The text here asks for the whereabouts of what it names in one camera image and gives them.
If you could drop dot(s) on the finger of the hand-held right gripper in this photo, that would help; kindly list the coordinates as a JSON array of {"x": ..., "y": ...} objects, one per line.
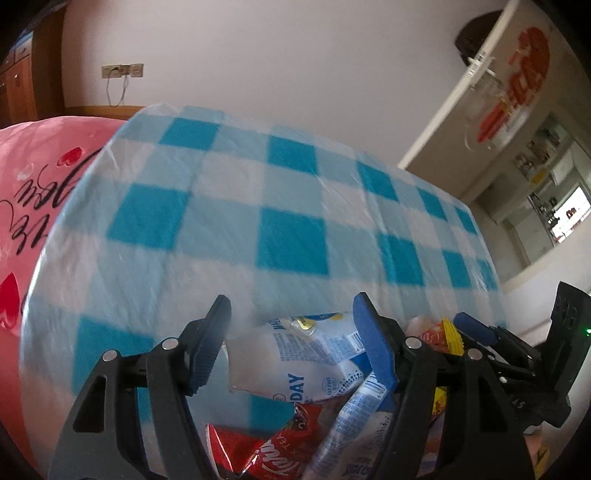
[
  {"x": 512, "y": 369},
  {"x": 480, "y": 330}
]

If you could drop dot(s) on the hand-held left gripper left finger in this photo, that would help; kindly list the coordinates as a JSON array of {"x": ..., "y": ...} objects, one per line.
[{"x": 210, "y": 346}]

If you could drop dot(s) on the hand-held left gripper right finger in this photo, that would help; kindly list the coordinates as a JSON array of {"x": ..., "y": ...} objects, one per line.
[{"x": 375, "y": 341}]

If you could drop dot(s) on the yellow snack wrapper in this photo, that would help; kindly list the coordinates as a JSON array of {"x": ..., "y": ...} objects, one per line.
[{"x": 453, "y": 337}]

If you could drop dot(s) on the white milk pouch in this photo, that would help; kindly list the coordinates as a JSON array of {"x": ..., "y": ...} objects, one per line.
[
  {"x": 355, "y": 415},
  {"x": 277, "y": 350}
]

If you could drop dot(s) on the red snack packet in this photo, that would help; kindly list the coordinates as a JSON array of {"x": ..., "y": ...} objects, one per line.
[{"x": 272, "y": 452}]

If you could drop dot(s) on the orange snack wrapper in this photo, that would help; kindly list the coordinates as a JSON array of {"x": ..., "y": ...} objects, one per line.
[{"x": 427, "y": 330}]

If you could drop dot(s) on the flat white milk pouch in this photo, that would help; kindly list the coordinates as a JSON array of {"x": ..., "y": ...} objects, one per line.
[{"x": 355, "y": 415}]

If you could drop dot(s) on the small window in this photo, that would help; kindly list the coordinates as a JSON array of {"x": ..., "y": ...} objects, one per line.
[{"x": 570, "y": 212}]

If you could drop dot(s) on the blue checkered tablecloth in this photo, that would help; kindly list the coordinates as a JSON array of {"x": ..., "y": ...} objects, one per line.
[{"x": 231, "y": 184}]

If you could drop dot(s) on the shelf with jars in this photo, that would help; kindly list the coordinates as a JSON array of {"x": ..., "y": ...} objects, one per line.
[{"x": 540, "y": 152}]

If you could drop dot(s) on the pink printed bedsheet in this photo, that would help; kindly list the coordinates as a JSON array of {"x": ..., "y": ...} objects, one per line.
[{"x": 37, "y": 152}]

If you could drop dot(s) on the dark bag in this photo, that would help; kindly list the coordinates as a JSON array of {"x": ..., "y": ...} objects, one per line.
[{"x": 473, "y": 34}]

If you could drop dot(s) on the wooden cabinet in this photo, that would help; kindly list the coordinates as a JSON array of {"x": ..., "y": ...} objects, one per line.
[{"x": 23, "y": 83}]

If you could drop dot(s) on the wooden bed frame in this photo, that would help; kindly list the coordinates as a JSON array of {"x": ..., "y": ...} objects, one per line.
[{"x": 101, "y": 112}]

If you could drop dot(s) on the white wall socket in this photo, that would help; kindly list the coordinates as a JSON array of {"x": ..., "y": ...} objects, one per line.
[
  {"x": 111, "y": 71},
  {"x": 137, "y": 70}
]

